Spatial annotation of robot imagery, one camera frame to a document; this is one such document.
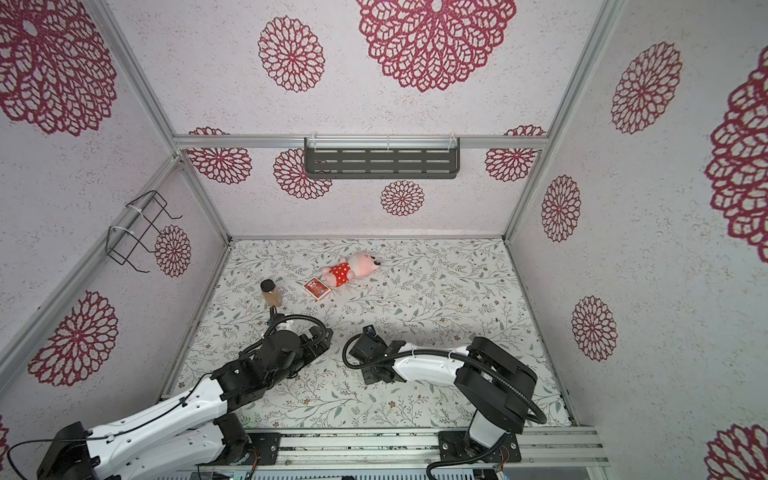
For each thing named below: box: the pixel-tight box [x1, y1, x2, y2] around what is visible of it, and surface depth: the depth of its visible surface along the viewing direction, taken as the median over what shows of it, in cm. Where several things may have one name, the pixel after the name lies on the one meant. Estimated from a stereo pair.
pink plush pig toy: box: [322, 252, 382, 287], surface depth 105 cm
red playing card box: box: [303, 277, 331, 300], surface depth 105 cm
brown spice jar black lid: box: [260, 279, 283, 307], surface depth 97 cm
